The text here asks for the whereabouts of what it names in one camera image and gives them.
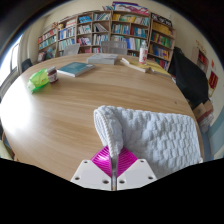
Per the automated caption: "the window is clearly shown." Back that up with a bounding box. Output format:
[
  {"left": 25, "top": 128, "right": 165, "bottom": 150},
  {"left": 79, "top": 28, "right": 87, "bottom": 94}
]
[{"left": 0, "top": 36, "right": 21, "bottom": 88}]

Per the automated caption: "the red hanging wall decoration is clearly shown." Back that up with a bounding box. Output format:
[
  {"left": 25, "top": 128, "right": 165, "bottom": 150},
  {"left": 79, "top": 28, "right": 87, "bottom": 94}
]
[{"left": 208, "top": 70, "right": 219, "bottom": 90}]

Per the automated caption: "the white waffle-textured towel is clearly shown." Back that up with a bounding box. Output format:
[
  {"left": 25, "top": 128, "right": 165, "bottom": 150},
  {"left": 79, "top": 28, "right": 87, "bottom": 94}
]
[{"left": 93, "top": 105, "right": 204, "bottom": 179}]

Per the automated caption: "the grey book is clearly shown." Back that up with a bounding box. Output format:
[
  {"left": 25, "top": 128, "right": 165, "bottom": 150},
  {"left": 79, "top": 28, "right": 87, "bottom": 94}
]
[{"left": 86, "top": 53, "right": 119, "bottom": 66}]

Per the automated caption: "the brown cardboard box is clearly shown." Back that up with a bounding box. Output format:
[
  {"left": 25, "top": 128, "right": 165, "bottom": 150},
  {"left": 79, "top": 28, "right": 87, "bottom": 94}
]
[{"left": 192, "top": 99, "right": 215, "bottom": 125}]

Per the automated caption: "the clear bottle with red label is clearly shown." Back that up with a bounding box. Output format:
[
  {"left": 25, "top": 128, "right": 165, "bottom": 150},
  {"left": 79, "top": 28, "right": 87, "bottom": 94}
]
[{"left": 138, "top": 40, "right": 149, "bottom": 65}]

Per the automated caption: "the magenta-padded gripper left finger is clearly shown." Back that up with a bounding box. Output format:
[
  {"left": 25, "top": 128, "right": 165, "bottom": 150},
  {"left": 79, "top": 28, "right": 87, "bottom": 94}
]
[{"left": 70, "top": 145, "right": 115, "bottom": 192}]

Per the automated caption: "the small red-lidded jar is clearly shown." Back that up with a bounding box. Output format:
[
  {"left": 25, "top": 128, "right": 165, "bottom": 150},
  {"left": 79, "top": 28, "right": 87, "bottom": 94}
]
[{"left": 46, "top": 65, "right": 59, "bottom": 84}]

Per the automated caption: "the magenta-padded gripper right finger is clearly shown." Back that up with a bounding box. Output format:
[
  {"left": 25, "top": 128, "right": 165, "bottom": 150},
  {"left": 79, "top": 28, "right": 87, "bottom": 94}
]
[{"left": 114, "top": 145, "right": 158, "bottom": 192}]

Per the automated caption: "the light green chair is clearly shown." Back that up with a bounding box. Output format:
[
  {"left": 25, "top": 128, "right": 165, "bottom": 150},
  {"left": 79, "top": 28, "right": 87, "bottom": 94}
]
[{"left": 0, "top": 139, "right": 14, "bottom": 161}]

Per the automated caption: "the teal book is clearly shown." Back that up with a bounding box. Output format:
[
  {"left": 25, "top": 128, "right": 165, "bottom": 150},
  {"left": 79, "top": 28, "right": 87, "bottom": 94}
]
[{"left": 56, "top": 61, "right": 97, "bottom": 78}]

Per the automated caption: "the wooden bookshelf unit with books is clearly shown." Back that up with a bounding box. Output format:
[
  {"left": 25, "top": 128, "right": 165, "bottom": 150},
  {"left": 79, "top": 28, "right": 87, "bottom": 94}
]
[{"left": 36, "top": 1, "right": 177, "bottom": 72}]

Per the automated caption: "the small wall shelf with red items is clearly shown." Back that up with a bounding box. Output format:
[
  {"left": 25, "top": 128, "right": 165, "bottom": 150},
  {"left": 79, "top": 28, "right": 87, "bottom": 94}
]
[{"left": 196, "top": 49, "right": 210, "bottom": 73}]

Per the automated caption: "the yellow book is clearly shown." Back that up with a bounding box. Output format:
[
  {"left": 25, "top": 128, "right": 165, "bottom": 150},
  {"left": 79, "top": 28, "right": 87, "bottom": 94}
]
[
  {"left": 119, "top": 57, "right": 151, "bottom": 74},
  {"left": 145, "top": 59, "right": 173, "bottom": 78}
]

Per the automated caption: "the green plastic bag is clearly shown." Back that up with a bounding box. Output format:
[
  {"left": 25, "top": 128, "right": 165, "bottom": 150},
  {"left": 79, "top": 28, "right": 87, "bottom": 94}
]
[{"left": 26, "top": 68, "right": 51, "bottom": 94}]

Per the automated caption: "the black cloth cover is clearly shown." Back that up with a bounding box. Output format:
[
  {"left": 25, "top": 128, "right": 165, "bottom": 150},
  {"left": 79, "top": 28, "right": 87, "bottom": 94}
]
[{"left": 167, "top": 46, "right": 210, "bottom": 109}]

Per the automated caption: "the black office chair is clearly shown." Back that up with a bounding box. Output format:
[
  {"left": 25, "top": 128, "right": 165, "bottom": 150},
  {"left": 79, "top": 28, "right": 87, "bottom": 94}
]
[{"left": 20, "top": 58, "right": 34, "bottom": 73}]

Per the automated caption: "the wide grey mesh chair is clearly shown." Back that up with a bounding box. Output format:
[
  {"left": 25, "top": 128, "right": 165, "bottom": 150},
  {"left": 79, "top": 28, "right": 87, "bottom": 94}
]
[{"left": 100, "top": 40, "right": 129, "bottom": 56}]

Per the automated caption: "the small grey mesh chair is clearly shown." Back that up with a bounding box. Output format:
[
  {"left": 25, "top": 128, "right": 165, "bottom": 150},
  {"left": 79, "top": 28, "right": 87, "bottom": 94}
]
[{"left": 62, "top": 42, "right": 81, "bottom": 57}]

